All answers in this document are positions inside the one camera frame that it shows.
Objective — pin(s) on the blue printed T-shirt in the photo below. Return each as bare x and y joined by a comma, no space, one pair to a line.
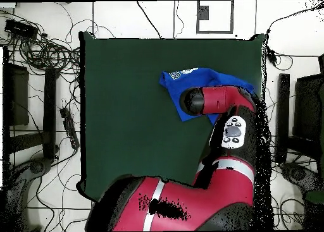
200,79

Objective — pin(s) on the grey square floor frame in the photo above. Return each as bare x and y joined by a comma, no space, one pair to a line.
215,32

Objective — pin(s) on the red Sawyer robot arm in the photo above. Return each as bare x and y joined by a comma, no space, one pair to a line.
222,191

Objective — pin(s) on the black plug adapter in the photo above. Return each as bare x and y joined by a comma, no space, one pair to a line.
272,56

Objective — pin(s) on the small dark grey square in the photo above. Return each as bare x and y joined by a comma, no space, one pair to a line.
203,13

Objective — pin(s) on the dark grey floor stand base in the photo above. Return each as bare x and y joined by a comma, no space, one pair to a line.
36,167
298,173

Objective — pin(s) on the black metal frame stand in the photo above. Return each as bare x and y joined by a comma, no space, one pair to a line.
283,110
49,110

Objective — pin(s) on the black power strip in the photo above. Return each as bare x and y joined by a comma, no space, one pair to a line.
69,127

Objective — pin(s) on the dark green round object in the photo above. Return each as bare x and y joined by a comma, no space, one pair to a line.
315,197

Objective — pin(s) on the black electronics box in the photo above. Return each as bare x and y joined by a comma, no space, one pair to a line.
21,29

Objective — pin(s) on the dark green table cloth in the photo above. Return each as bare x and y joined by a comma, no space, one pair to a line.
126,115

